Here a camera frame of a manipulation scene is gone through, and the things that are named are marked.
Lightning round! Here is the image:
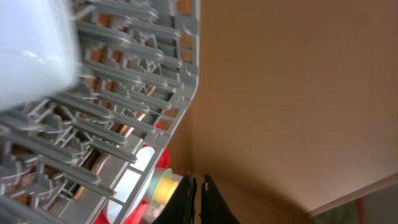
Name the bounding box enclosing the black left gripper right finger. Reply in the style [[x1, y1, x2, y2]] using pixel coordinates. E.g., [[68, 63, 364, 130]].
[[200, 174, 240, 224]]

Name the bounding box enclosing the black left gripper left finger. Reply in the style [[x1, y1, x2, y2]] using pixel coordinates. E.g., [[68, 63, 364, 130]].
[[152, 174, 197, 224]]

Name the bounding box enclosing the yellow cup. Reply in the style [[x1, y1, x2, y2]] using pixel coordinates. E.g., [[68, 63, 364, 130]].
[[153, 178, 178, 205]]

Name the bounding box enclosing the large light blue plate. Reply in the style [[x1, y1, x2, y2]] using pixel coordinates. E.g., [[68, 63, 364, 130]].
[[104, 146, 155, 223]]

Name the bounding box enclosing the small light blue bowl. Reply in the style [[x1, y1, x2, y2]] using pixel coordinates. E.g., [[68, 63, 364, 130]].
[[1, 0, 80, 110]]

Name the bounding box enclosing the green bowl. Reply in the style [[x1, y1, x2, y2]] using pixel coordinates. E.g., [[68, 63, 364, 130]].
[[145, 167, 178, 206]]

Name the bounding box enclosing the grey dishwasher rack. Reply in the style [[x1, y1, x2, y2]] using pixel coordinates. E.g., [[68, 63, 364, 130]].
[[1, 1, 201, 223]]

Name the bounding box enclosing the red serving tray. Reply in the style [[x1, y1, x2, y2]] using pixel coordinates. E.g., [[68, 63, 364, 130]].
[[93, 121, 171, 224]]

